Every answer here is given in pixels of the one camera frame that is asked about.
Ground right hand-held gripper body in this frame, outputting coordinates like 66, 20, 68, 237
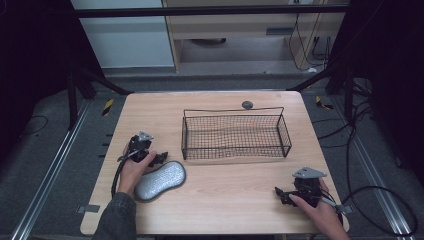
288, 166, 328, 209

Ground aluminium floor rail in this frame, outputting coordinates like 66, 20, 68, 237
333, 95, 415, 240
9, 99, 92, 240

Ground black hanging cables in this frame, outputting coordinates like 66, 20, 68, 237
287, 12, 335, 73

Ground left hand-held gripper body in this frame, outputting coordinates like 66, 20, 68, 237
127, 130, 155, 164

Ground person's left hand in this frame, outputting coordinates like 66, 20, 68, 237
116, 151, 158, 198

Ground light wooden desk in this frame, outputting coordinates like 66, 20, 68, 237
161, 0, 352, 74

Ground right hand-held gripper cable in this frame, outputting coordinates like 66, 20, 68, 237
319, 185, 420, 239

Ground person's right hand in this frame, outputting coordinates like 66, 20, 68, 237
288, 177, 346, 234

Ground yellow black tape strip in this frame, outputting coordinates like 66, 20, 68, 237
314, 95, 335, 111
101, 97, 115, 117

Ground white cabinet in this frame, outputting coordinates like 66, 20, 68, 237
70, 0, 175, 70

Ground hand-held gripper cable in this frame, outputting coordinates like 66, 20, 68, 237
319, 185, 420, 239
110, 149, 141, 200

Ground black metal stand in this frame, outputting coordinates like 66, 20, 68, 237
287, 58, 355, 123
65, 64, 135, 132

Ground black curtain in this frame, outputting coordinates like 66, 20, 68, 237
0, 0, 104, 164
328, 0, 424, 188

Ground silver scouring sponge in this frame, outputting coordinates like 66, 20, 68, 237
133, 160, 187, 203

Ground left hand-held gripper cable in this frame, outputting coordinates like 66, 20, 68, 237
110, 149, 141, 200

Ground black horizontal bar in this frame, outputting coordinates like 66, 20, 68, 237
74, 4, 350, 19

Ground black wire basket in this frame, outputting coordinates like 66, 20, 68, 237
180, 106, 293, 161

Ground black floor cables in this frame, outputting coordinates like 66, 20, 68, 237
311, 79, 378, 150

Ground thin black floor cable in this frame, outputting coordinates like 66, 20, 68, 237
19, 114, 50, 137

